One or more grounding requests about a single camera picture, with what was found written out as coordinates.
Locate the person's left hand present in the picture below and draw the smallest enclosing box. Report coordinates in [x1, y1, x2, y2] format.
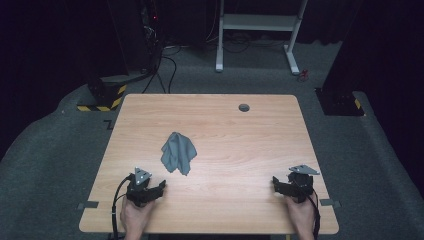
[119, 195, 156, 240]

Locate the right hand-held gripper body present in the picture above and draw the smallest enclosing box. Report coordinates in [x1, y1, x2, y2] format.
[285, 164, 321, 204]

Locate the person's right hand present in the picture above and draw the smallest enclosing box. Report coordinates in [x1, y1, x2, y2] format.
[284, 194, 318, 240]

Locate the white metal stand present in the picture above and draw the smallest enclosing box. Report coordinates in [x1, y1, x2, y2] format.
[214, 0, 309, 76]

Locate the grey tape strip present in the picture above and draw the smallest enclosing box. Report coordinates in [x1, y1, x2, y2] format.
[319, 198, 342, 208]
[77, 200, 100, 211]

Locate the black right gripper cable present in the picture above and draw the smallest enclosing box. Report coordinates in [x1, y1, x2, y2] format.
[301, 185, 322, 240]

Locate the dark equipment rack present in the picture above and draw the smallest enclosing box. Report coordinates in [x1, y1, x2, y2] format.
[139, 0, 168, 72]

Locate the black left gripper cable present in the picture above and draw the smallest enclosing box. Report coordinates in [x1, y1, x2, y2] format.
[111, 173, 135, 240]

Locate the black looped floor cable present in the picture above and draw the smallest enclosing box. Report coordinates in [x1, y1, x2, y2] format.
[160, 55, 178, 95]

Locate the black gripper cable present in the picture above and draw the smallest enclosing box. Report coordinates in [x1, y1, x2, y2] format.
[301, 185, 322, 240]
[111, 173, 135, 240]

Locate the grey cloth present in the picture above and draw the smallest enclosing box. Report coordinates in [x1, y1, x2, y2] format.
[160, 131, 198, 177]

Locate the black yellow striped stand base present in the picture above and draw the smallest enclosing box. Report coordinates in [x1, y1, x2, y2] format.
[76, 75, 129, 113]

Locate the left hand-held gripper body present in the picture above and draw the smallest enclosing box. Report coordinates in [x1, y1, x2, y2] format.
[125, 166, 158, 208]

